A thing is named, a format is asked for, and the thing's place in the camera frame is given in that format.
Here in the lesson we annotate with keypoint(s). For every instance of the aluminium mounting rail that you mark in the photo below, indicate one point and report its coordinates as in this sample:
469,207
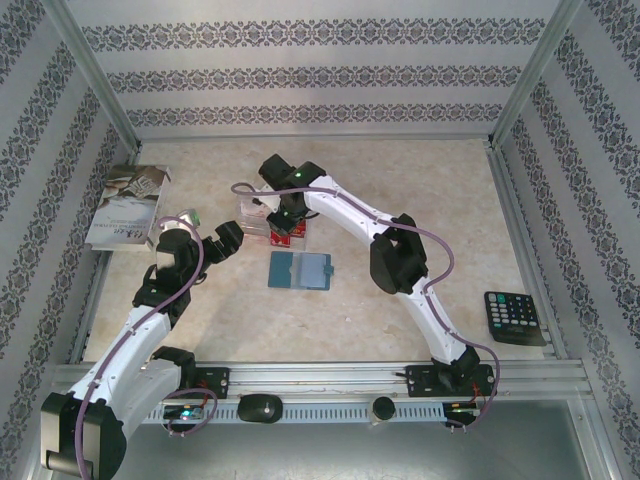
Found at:
320,381

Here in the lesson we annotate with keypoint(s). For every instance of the blue leather card holder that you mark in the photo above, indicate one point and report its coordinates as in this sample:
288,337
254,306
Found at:
280,272

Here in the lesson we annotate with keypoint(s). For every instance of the aluminium table side rail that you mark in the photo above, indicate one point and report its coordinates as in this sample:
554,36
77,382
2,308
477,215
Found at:
102,260
522,225

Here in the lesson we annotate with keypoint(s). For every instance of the black round knob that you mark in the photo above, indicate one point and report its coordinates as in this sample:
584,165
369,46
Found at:
383,407

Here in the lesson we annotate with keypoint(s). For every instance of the red plastic card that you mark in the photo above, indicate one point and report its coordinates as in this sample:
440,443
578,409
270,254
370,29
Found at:
301,229
281,241

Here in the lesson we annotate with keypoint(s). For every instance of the black computer mouse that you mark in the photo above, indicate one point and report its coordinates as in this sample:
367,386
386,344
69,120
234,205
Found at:
260,409

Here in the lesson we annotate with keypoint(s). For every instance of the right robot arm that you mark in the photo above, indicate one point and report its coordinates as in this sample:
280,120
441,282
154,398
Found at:
395,260

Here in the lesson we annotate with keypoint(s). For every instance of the paperback book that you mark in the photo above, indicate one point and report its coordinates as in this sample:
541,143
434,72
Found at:
125,205

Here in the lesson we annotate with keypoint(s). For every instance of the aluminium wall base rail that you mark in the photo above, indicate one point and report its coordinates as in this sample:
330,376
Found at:
310,139

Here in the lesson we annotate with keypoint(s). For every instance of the clear acrylic tiered organizer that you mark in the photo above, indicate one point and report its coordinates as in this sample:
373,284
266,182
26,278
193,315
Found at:
250,227

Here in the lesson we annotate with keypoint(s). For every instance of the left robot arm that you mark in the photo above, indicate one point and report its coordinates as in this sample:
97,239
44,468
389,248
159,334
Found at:
65,435

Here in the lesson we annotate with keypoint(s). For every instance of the black remote control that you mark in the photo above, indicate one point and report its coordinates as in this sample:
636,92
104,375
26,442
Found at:
515,320

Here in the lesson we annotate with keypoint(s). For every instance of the white floral VIP card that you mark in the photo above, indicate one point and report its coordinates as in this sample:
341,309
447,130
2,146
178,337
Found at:
252,210

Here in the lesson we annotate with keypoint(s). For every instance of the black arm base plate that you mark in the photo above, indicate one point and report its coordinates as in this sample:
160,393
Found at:
217,382
420,381

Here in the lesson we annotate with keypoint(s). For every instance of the small circuit board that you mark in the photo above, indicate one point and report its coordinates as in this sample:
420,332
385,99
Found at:
185,413
462,409

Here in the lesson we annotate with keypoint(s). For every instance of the aluminium corner post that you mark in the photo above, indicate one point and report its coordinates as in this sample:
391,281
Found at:
532,70
92,70

